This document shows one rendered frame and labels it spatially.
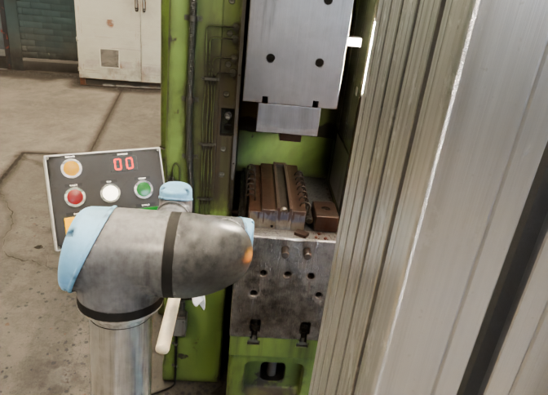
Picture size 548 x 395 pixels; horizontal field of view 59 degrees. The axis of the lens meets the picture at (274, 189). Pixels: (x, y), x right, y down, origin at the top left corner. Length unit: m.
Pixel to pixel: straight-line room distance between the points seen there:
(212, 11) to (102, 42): 5.33
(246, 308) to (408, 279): 1.71
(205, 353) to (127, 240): 1.69
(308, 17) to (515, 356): 1.39
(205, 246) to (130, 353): 0.19
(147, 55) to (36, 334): 4.75
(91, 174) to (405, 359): 1.42
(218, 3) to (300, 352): 1.31
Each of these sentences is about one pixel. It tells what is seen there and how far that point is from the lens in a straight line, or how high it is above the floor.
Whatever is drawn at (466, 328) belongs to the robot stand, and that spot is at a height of 1.67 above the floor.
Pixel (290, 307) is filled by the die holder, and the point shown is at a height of 0.62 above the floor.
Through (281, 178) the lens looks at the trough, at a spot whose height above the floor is 0.99.
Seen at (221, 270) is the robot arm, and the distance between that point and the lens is 0.65.
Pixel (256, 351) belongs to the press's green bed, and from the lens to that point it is 2.01.
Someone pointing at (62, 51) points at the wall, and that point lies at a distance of 7.73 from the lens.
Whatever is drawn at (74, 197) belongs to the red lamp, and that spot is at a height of 1.09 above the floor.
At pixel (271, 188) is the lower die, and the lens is 1.86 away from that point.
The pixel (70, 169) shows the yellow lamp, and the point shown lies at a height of 1.16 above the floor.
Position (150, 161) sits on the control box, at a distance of 1.59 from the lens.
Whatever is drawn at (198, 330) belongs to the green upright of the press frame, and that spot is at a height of 0.31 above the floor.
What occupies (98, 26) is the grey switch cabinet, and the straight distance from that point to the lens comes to 6.91.
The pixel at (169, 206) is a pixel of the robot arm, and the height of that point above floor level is 1.27.
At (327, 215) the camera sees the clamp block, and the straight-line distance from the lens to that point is 1.74.
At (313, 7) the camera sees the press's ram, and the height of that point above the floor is 1.66.
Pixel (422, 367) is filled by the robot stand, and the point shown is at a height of 1.66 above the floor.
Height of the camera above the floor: 1.78
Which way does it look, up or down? 25 degrees down
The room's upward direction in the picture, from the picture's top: 6 degrees clockwise
